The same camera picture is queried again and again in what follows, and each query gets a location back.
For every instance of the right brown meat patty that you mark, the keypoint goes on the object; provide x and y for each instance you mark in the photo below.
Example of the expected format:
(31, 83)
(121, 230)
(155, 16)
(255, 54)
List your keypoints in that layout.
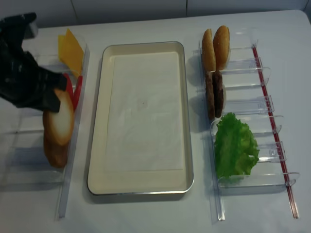
(218, 92)

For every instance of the left clear acrylic rack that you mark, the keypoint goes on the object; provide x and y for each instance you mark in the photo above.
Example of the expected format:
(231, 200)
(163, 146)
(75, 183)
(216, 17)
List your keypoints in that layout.
(23, 164)

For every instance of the left brown meat patty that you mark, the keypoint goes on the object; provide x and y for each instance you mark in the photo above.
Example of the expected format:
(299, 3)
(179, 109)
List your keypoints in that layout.
(210, 95)

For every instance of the golden bun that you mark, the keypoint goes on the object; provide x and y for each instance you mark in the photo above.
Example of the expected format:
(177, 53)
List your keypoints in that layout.
(208, 53)
(221, 43)

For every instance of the black plastic-wrapped gripper body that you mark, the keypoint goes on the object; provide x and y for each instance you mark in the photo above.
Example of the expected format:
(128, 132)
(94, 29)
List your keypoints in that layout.
(22, 82)

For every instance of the white paper tray liner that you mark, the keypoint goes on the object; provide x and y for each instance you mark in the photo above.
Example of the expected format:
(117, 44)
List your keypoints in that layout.
(144, 128)

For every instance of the right red tomato slice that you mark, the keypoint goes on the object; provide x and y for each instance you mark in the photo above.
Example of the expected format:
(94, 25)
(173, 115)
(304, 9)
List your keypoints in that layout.
(77, 92)

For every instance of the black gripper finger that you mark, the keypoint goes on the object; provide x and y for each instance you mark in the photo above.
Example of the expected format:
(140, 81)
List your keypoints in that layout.
(50, 102)
(55, 80)

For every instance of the left golden bun top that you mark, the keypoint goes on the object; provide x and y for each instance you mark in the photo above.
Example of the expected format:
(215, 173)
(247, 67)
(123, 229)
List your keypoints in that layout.
(208, 53)

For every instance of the rear yellow cheese slice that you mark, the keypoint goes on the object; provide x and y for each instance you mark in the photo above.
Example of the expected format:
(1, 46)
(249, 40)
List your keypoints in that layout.
(60, 44)

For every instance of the cream metal baking tray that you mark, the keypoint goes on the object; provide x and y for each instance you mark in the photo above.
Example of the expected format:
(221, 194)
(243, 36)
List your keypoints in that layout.
(100, 180)

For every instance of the clear acrylic rack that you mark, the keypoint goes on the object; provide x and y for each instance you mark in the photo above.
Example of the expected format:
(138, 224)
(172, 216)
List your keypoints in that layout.
(23, 164)
(245, 80)

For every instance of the right clear acrylic rack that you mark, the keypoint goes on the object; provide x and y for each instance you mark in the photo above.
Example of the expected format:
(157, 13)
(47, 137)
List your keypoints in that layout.
(245, 80)

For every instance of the front yellow cheese slice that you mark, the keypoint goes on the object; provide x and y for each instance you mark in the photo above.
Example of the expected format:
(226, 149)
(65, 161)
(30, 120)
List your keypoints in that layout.
(72, 54)

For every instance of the green lettuce leaf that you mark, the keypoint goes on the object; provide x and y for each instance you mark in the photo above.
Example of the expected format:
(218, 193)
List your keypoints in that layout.
(236, 149)

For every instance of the yellow cheese slice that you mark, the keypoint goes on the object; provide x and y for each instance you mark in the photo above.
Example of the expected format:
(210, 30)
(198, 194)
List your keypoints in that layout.
(60, 44)
(72, 54)

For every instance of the left red tomato slice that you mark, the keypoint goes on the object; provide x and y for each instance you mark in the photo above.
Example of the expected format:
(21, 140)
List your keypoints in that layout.
(69, 88)

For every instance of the right golden bun top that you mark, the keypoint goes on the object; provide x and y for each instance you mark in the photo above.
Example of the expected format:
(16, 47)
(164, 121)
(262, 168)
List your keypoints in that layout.
(221, 43)

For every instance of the brown bun half left rack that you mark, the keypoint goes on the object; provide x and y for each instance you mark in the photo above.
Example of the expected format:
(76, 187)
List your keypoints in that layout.
(57, 155)

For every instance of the brown meat patty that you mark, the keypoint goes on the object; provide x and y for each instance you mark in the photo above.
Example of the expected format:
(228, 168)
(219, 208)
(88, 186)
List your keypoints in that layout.
(218, 92)
(210, 95)

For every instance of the red tomato slice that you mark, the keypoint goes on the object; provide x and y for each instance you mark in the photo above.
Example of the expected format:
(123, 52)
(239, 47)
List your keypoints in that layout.
(77, 92)
(69, 88)

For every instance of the toasted bun bottom slice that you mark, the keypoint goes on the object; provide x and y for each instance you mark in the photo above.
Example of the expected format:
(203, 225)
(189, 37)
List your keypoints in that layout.
(59, 126)

